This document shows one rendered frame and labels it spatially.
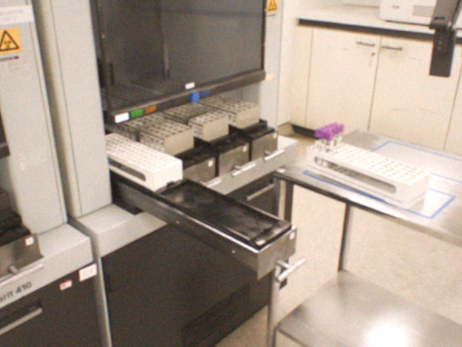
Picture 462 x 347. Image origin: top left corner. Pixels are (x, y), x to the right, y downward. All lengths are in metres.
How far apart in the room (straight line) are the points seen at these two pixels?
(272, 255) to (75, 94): 0.58
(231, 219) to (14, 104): 0.53
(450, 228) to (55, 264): 0.88
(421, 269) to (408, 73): 1.36
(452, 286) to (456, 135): 1.17
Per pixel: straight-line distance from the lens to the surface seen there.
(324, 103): 3.68
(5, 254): 1.14
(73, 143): 1.23
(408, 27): 3.29
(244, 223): 1.12
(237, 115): 1.59
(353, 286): 1.83
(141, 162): 1.28
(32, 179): 1.21
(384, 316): 1.74
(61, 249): 1.21
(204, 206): 1.18
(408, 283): 2.39
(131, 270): 1.37
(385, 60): 3.40
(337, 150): 1.33
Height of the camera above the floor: 1.38
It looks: 26 degrees down
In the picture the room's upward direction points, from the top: straight up
